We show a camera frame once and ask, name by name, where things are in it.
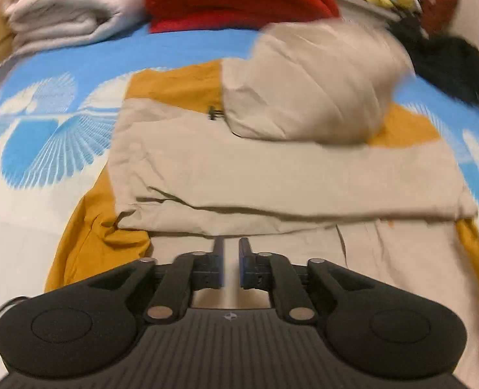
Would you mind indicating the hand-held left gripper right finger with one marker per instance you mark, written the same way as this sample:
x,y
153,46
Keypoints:
x,y
245,263

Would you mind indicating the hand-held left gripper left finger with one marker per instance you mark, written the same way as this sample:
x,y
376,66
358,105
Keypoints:
x,y
219,263

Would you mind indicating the beige and mustard hoodie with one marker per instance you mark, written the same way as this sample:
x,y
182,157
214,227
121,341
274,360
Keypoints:
x,y
284,178

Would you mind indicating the pile of black clothes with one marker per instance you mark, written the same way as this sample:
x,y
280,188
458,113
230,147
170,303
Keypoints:
x,y
445,60

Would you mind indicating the blue and white printed bedsheet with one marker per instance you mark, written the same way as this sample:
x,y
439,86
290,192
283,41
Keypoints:
x,y
29,142

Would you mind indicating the white folded quilt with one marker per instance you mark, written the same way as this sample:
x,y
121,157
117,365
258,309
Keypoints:
x,y
69,16

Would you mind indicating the dark red plush toy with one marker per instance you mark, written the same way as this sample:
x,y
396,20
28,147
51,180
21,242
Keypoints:
x,y
439,4

